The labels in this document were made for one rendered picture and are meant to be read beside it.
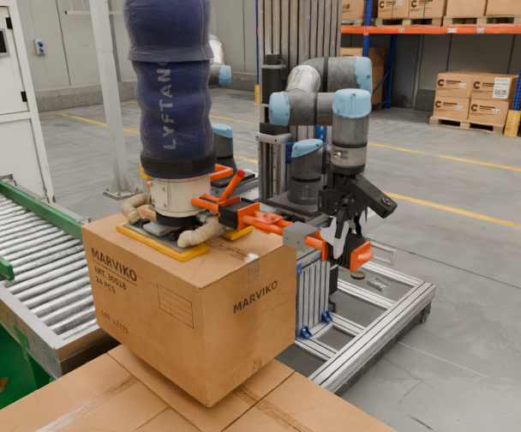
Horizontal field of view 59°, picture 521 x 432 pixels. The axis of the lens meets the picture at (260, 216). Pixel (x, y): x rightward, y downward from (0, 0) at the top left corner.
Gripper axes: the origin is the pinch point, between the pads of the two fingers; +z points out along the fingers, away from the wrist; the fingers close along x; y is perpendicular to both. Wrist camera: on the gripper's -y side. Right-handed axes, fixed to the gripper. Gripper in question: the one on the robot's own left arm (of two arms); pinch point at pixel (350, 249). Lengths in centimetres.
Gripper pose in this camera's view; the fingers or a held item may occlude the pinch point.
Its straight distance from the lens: 109.3
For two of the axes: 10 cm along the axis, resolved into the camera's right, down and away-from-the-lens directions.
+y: -7.5, -2.6, 6.2
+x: -6.7, 3.0, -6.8
